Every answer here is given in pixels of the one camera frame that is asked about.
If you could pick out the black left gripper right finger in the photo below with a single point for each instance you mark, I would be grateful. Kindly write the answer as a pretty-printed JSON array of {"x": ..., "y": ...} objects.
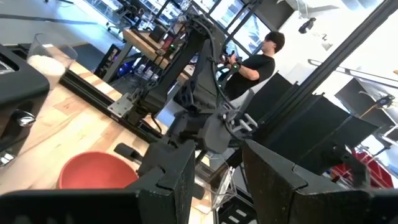
[{"x": 280, "y": 193}]

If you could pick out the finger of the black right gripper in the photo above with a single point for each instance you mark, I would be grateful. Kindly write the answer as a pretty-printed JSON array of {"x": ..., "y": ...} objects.
[{"x": 127, "y": 152}]

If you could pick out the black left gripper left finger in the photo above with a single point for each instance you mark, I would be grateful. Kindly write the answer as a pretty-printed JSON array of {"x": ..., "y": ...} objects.
[{"x": 168, "y": 199}]

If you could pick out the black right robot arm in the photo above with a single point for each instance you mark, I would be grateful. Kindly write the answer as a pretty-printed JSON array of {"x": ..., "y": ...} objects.
[{"x": 202, "y": 71}]

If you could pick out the red plastic bowl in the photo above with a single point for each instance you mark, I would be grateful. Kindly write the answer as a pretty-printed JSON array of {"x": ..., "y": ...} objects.
[{"x": 93, "y": 174}]

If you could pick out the black drawer cabinet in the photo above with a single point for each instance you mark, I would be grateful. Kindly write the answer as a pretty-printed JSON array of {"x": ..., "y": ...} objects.
[{"x": 239, "y": 214}]

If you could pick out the black partition panel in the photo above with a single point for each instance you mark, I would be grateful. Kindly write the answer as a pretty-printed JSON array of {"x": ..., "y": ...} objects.
[{"x": 295, "y": 130}]

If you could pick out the person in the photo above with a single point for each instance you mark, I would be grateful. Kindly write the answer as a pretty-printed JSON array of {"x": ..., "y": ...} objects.
[{"x": 248, "y": 74}]

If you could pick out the red metal cart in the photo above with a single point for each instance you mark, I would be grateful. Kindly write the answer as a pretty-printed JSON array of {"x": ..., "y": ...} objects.
[{"x": 376, "y": 171}]

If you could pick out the clear glass of milk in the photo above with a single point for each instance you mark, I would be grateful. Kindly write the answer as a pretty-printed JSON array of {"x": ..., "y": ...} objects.
[{"x": 46, "y": 65}]

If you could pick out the black four-slot toaster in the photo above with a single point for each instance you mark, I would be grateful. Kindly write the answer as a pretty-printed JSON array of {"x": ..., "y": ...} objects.
[{"x": 18, "y": 84}]

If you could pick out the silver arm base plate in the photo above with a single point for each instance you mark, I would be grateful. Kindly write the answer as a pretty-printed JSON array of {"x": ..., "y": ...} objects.
[{"x": 120, "y": 105}]

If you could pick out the black ceiling camera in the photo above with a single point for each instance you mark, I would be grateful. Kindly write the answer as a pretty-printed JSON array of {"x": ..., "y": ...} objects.
[{"x": 307, "y": 25}]

